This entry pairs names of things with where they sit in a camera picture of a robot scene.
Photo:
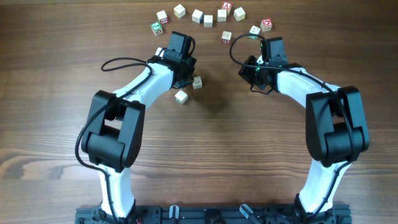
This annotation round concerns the green letter wooden block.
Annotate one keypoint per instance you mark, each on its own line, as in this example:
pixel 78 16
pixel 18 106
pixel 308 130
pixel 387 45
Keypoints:
pixel 157 28

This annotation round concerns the blue sided wooden block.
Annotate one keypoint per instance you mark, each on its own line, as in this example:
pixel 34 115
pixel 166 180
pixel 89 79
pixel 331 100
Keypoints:
pixel 197 16

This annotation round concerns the green sided wooden block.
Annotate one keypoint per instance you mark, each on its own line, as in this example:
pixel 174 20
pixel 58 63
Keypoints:
pixel 255 31

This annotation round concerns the red bottomed wooden block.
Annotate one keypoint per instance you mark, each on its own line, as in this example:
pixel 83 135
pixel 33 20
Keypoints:
pixel 226 37

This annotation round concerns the plain wooden block centre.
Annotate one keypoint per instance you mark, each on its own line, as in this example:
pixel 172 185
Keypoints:
pixel 221 15

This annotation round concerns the plain wooden block right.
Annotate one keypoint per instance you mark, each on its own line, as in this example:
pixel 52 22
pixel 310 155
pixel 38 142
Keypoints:
pixel 239 14

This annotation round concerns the red letter A block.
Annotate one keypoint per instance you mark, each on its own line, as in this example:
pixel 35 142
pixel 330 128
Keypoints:
pixel 227 6

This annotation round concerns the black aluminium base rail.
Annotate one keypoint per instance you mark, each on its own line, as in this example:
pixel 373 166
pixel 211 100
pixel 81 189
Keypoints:
pixel 281 213

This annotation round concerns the plain picture wooden block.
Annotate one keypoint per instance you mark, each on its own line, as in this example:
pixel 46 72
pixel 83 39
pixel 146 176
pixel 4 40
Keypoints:
pixel 208 21

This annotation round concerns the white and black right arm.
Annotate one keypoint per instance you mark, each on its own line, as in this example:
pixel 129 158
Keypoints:
pixel 336 131

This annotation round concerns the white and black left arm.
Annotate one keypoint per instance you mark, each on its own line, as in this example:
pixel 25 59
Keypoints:
pixel 112 135

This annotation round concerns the red letter O block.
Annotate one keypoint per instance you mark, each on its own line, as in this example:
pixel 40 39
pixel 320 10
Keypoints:
pixel 266 25

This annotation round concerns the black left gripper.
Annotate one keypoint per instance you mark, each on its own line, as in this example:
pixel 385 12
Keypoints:
pixel 184 78

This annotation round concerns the red sided wooden block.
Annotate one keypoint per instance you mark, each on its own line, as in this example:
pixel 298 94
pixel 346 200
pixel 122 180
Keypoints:
pixel 162 17

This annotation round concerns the yellow edged wooden block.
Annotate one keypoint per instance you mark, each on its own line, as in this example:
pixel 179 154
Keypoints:
pixel 179 11

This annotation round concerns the white green wooden block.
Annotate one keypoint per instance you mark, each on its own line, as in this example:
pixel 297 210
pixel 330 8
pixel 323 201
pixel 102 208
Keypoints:
pixel 181 97

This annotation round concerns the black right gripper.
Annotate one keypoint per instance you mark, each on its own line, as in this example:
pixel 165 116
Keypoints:
pixel 244 73

